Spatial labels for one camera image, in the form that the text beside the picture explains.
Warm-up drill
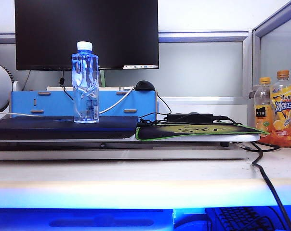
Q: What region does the black power adapter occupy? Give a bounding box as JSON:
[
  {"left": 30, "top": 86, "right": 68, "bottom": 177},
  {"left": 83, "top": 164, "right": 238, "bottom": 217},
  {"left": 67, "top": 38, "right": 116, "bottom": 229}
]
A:
[{"left": 166, "top": 113, "right": 215, "bottom": 124}]

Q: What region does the thin black mouse cable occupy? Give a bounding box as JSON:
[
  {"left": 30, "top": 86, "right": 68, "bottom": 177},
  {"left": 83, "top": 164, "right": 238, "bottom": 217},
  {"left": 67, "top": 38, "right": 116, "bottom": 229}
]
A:
[{"left": 138, "top": 92, "right": 172, "bottom": 126}]

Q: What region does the clear mineral water bottle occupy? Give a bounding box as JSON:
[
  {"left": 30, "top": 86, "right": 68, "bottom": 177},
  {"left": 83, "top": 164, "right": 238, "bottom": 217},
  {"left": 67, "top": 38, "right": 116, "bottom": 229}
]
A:
[{"left": 71, "top": 41, "right": 100, "bottom": 124}]

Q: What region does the small orange juice bottle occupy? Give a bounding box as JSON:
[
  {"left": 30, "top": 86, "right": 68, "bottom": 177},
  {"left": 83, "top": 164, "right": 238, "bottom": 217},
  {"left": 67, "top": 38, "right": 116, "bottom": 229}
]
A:
[{"left": 253, "top": 77, "right": 273, "bottom": 138}]

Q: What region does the black computer monitor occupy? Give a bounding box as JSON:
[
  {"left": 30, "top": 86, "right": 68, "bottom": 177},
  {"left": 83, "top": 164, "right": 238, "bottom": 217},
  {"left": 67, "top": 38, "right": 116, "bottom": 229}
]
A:
[{"left": 14, "top": 0, "right": 160, "bottom": 71}]

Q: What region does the thin black monitor cable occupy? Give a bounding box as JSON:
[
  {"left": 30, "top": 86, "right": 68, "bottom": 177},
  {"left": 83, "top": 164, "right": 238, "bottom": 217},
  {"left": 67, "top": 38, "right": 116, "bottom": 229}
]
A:
[{"left": 60, "top": 70, "right": 75, "bottom": 101}]

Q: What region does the white cable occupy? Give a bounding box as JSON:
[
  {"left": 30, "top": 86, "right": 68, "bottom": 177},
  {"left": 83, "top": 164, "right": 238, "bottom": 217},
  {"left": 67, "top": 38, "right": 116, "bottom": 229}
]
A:
[{"left": 0, "top": 85, "right": 135, "bottom": 117}]

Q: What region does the black keyboard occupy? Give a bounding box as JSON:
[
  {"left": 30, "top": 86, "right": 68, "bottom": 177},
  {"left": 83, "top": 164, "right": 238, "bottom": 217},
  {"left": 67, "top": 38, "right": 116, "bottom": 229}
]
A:
[{"left": 205, "top": 206, "right": 291, "bottom": 231}]

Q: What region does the thick black power cable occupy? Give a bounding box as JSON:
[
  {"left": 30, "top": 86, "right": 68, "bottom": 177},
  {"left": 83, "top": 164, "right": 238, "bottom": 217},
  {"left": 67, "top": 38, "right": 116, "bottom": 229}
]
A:
[{"left": 212, "top": 115, "right": 291, "bottom": 231}]

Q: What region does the white desk fan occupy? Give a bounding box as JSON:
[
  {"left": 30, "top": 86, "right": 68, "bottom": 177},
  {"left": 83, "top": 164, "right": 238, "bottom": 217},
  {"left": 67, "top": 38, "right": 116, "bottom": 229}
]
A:
[{"left": 0, "top": 61, "right": 13, "bottom": 121}]

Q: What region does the black green-edged mouse pad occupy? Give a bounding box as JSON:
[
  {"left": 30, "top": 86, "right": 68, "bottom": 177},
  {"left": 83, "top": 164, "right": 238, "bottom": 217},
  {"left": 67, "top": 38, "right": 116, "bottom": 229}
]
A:
[{"left": 135, "top": 122, "right": 271, "bottom": 141}]

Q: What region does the yellow iced tea bottle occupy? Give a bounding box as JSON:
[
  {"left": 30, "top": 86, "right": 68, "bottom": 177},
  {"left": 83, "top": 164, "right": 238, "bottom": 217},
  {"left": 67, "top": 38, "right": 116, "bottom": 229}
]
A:
[{"left": 270, "top": 70, "right": 291, "bottom": 148}]

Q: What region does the black computer mouse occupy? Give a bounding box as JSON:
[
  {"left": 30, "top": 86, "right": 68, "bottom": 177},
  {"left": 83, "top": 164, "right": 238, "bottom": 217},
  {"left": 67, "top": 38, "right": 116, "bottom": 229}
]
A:
[{"left": 135, "top": 80, "right": 156, "bottom": 91}]

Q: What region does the white desk riser platform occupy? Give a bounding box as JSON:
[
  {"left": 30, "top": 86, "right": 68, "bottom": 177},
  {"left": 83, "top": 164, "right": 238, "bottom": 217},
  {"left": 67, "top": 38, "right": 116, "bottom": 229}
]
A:
[{"left": 0, "top": 133, "right": 261, "bottom": 161}]

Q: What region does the blue wooden monitor riser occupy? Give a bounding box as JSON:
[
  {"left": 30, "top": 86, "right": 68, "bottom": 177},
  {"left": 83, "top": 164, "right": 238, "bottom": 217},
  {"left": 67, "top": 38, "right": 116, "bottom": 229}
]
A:
[{"left": 11, "top": 90, "right": 159, "bottom": 121}]

